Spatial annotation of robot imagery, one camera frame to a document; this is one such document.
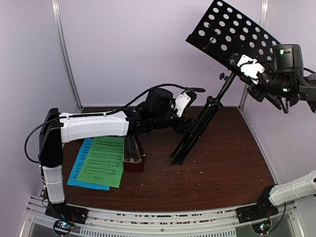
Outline right aluminium corner post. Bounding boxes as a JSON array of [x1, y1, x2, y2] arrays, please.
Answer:
[[238, 0, 270, 111]]

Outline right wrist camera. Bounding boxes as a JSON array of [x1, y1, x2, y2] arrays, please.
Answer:
[[229, 53, 265, 85]]

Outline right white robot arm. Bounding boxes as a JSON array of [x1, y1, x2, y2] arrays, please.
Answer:
[[238, 44, 316, 218]]

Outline black music stand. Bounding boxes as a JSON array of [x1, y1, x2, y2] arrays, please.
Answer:
[[170, 0, 279, 164]]

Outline left aluminium corner post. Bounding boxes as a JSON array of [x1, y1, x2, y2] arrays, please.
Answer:
[[51, 0, 83, 111]]

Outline blue sheet music page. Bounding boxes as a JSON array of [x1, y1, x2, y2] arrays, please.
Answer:
[[67, 138, 110, 191]]

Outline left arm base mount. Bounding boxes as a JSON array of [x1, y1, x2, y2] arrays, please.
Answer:
[[45, 206, 88, 236]]

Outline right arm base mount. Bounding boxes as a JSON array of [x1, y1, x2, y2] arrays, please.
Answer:
[[236, 204, 278, 235]]

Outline brown wooden metronome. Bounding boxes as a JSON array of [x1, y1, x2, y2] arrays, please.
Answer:
[[123, 136, 146, 173]]

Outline green sheet music page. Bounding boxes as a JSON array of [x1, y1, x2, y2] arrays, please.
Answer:
[[77, 136, 124, 188]]

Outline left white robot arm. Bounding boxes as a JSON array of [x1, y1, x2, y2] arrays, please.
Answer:
[[36, 84, 205, 219]]

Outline aluminium front rail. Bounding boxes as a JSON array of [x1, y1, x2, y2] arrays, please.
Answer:
[[18, 196, 306, 237]]

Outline aluminium corner post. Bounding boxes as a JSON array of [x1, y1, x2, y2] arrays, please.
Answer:
[[51, 0, 83, 111], [238, 0, 270, 111]]

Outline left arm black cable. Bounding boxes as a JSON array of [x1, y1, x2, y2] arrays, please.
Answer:
[[24, 83, 206, 163]]

